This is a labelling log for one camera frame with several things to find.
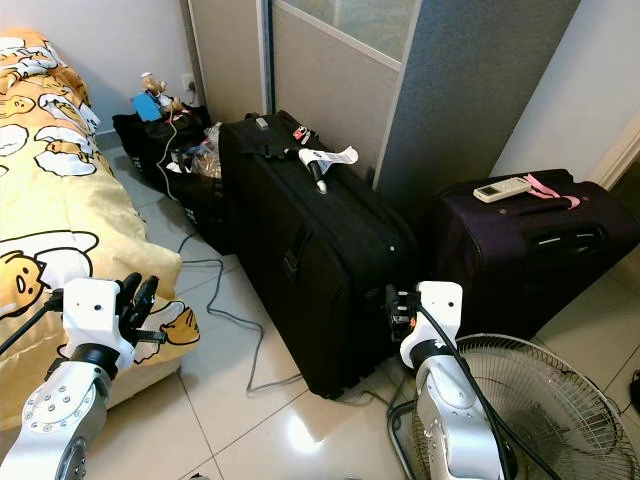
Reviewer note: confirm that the small red luggage tag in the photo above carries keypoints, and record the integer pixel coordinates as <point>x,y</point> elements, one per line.
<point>301,133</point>

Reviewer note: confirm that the beige door frame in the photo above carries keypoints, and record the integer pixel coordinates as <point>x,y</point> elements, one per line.
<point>622,150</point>

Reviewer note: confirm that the large black suitcase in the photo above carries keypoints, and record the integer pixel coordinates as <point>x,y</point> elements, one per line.
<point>310,260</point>

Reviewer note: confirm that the pink luggage ribbon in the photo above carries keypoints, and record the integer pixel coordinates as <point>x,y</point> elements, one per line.
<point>555,190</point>

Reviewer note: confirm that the white paper luggage tag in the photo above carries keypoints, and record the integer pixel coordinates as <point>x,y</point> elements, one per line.
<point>330,157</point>

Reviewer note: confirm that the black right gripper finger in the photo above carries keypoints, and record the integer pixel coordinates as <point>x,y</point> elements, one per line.
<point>391,304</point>
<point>410,291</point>

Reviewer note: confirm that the clear plastic snack bag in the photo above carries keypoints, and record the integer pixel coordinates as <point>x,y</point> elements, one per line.
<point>210,155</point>

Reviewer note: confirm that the white wall outlet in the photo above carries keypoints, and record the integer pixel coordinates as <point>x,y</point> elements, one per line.
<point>188,86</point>

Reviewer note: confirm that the wide black fabric bag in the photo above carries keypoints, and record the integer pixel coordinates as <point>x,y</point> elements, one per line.
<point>140,145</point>

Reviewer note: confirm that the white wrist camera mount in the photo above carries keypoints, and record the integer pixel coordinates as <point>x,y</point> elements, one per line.
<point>92,315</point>
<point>438,320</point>

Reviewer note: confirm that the beige wardrobe panel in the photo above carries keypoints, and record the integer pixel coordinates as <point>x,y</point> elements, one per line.
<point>230,55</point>

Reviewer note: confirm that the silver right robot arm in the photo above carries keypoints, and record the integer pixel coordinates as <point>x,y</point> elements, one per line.
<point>455,415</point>

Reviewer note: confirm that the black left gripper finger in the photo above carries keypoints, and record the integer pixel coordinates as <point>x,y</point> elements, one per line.
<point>151,292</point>
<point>131,288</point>

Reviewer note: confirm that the brown plush toy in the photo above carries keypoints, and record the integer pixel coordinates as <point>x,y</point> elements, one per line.
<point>155,86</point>

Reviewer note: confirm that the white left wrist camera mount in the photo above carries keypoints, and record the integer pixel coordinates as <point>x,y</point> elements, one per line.
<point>92,315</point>

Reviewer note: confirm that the white remote control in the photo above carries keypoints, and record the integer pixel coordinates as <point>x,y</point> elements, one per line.
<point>500,189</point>

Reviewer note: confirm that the dark grey door panel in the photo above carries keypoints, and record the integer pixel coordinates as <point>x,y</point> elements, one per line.
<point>460,100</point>

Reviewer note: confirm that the blue box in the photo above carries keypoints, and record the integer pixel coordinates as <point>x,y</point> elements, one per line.
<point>146,107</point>

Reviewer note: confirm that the dark purple suitcase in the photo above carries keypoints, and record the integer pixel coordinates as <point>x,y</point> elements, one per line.
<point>530,260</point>

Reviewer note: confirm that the tall black fabric bag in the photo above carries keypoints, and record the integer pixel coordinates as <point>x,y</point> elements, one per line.
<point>198,210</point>

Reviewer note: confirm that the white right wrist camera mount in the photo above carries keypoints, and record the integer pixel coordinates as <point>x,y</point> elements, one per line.
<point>438,320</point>

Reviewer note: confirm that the yellow cartoon print blanket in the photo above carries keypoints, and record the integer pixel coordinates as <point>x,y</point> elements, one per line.
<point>50,200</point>

